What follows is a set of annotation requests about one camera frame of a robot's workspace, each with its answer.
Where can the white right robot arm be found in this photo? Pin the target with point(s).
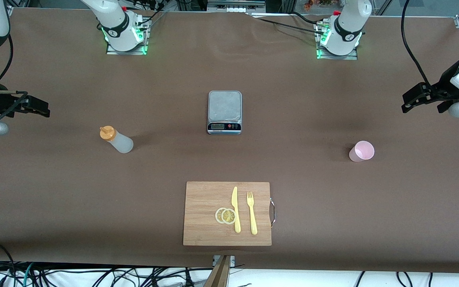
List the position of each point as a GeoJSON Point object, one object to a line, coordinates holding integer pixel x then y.
{"type": "Point", "coordinates": [116, 24]}

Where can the yellow plastic fork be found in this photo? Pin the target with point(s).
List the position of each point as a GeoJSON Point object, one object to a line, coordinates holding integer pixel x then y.
{"type": "Point", "coordinates": [253, 223]}

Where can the wooden post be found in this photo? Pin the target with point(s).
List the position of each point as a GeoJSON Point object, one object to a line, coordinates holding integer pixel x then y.
{"type": "Point", "coordinates": [219, 275]}

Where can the pink plastic cup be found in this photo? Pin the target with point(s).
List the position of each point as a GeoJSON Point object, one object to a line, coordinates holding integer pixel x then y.
{"type": "Point", "coordinates": [359, 153]}

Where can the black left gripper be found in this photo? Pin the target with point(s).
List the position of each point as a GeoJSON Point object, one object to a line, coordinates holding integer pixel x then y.
{"type": "Point", "coordinates": [446, 86]}

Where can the metal table bracket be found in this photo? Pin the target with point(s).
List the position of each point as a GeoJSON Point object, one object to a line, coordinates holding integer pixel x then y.
{"type": "Point", "coordinates": [232, 261]}

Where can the orange background object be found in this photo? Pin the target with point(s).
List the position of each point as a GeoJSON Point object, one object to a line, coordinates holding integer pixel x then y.
{"type": "Point", "coordinates": [308, 4]}

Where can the lemon slice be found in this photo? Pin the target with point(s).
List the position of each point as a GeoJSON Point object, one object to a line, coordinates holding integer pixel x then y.
{"type": "Point", "coordinates": [228, 216]}
{"type": "Point", "coordinates": [218, 215]}

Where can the wooden cutting board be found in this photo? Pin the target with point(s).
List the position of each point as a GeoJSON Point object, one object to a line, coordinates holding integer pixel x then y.
{"type": "Point", "coordinates": [205, 199]}

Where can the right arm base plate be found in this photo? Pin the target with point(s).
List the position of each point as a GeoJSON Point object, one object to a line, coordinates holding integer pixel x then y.
{"type": "Point", "coordinates": [128, 52]}

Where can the silver digital kitchen scale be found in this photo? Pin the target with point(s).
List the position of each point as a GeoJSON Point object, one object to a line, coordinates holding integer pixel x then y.
{"type": "Point", "coordinates": [224, 105]}

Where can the grey power strip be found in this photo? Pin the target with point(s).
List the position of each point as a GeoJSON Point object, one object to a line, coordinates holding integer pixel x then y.
{"type": "Point", "coordinates": [235, 8]}

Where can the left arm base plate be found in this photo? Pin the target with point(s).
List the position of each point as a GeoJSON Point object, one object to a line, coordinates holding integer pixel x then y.
{"type": "Point", "coordinates": [351, 57]}

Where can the yellow plastic knife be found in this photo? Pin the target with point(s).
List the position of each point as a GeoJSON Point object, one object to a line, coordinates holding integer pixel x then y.
{"type": "Point", "coordinates": [237, 223]}

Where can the translucent sauce bottle orange cap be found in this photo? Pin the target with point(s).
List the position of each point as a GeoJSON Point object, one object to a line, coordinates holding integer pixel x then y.
{"type": "Point", "coordinates": [122, 143]}

